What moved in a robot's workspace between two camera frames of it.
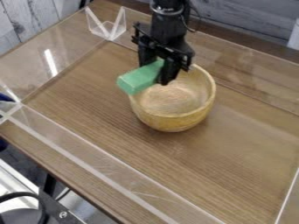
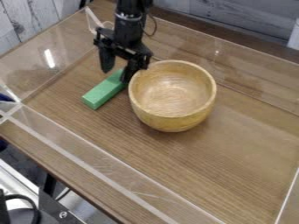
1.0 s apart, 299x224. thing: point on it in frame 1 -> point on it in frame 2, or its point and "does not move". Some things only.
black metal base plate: x=54 y=211 does not move
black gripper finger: x=170 y=71 -> x=136 y=63
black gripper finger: x=146 y=55 -> x=108 y=59
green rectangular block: x=142 y=78 -> x=110 y=87
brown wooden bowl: x=176 y=107 does not move
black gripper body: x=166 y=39 -> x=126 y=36
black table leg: x=50 y=185 does not move
